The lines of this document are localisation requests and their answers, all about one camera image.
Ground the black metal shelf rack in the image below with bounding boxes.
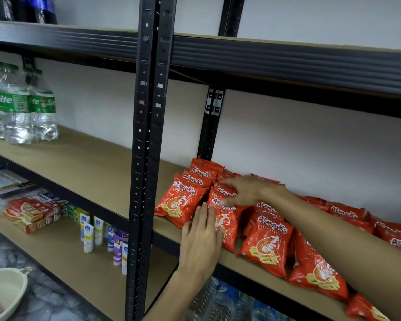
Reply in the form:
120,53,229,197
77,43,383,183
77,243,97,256
134,0,401,321
0,20,161,321

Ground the group of clear water bottles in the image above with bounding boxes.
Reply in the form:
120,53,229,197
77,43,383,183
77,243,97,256
186,277,296,321

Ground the person's right hand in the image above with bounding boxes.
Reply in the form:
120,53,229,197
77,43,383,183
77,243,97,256
219,175,290,208

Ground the person's left forearm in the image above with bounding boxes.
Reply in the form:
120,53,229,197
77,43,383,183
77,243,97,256
143,271,218,321

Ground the pile of red boxes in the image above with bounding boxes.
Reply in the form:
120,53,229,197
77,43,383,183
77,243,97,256
3,193,68,235

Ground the stack of white flat packs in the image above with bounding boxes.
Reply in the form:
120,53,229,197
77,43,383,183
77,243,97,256
0,160,38,212

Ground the person's right forearm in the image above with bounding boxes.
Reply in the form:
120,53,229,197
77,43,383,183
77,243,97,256
277,185,401,321

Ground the person's left hand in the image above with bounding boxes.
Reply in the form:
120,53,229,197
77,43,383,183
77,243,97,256
178,202,226,282

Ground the white blue label tube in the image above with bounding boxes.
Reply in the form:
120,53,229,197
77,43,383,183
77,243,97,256
93,216,105,246
80,213,91,242
83,223,95,254
121,242,129,276

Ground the cream plastic basin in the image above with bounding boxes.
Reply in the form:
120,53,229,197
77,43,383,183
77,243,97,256
0,267,33,321

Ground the red prawn cracker packet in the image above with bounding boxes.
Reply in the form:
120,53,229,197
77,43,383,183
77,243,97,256
207,187,250,253

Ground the stack of green boxes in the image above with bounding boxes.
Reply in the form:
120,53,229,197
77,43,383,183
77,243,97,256
66,204,89,225

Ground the row of red snack packets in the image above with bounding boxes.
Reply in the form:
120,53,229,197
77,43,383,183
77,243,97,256
154,156,401,321

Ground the dark blue label soda bottle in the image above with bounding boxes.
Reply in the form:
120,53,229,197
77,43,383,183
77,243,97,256
35,0,58,25
0,0,15,22
12,0,37,23

